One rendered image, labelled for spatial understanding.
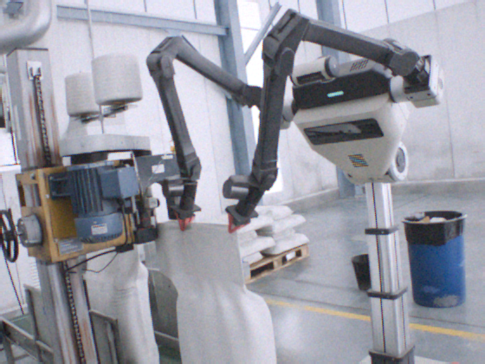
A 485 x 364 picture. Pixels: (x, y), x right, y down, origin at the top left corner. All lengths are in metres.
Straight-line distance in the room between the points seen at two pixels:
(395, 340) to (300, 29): 1.26
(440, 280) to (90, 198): 2.68
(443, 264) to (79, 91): 2.70
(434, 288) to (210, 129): 4.92
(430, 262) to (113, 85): 2.62
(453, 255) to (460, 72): 6.32
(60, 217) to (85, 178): 0.22
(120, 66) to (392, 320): 1.37
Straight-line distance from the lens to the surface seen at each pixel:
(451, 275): 3.51
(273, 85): 1.15
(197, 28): 7.43
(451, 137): 9.47
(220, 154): 7.51
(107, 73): 1.52
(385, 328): 1.89
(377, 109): 1.48
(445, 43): 9.57
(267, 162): 1.26
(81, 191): 1.43
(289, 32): 1.10
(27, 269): 4.45
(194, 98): 7.30
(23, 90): 1.64
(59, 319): 1.68
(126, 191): 1.39
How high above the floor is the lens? 1.30
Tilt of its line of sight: 4 degrees down
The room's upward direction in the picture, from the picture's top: 7 degrees counter-clockwise
